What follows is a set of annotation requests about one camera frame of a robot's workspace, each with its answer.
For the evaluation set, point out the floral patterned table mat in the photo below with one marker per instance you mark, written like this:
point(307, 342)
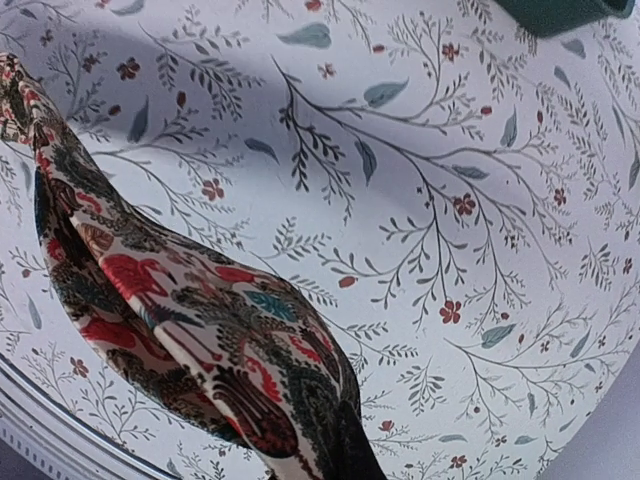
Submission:
point(456, 197)

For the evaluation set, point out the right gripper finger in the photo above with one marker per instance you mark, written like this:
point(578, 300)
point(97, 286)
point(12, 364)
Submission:
point(352, 454)

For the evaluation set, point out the front aluminium rail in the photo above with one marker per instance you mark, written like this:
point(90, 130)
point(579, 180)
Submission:
point(58, 443)

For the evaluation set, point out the flamingo patterned tie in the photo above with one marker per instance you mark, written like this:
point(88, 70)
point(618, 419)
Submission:
point(238, 351)

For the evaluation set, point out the green divided organizer box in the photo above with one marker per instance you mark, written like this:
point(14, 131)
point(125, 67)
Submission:
point(547, 18)

